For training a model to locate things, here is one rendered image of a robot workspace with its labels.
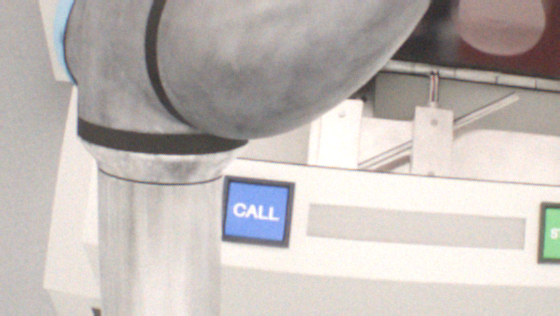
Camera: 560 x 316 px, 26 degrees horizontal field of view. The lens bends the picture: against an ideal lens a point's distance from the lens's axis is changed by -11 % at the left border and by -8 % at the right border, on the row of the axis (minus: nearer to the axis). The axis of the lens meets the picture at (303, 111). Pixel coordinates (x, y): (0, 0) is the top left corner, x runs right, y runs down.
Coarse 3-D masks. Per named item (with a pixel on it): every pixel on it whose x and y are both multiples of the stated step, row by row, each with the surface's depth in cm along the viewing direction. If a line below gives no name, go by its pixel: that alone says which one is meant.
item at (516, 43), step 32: (448, 0) 119; (480, 0) 119; (512, 0) 119; (544, 0) 119; (416, 32) 117; (448, 32) 117; (480, 32) 117; (512, 32) 117; (544, 32) 117; (448, 64) 116; (480, 64) 115; (512, 64) 116; (544, 64) 116
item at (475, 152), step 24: (384, 120) 115; (312, 144) 113; (360, 144) 113; (384, 144) 113; (456, 144) 114; (480, 144) 114; (504, 144) 114; (528, 144) 114; (552, 144) 114; (384, 168) 112; (408, 168) 112; (456, 168) 113; (480, 168) 113; (504, 168) 113; (528, 168) 113; (552, 168) 113
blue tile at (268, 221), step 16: (240, 192) 101; (256, 192) 102; (272, 192) 102; (288, 192) 102; (240, 208) 101; (256, 208) 101; (272, 208) 101; (240, 224) 100; (256, 224) 100; (272, 224) 100
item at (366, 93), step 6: (372, 78) 120; (366, 84) 120; (372, 84) 120; (360, 90) 119; (366, 90) 119; (372, 90) 119; (360, 96) 119; (366, 96) 119; (372, 96) 119; (366, 102) 119; (372, 102) 119; (366, 108) 118; (372, 108) 118; (366, 114) 118; (372, 114) 118
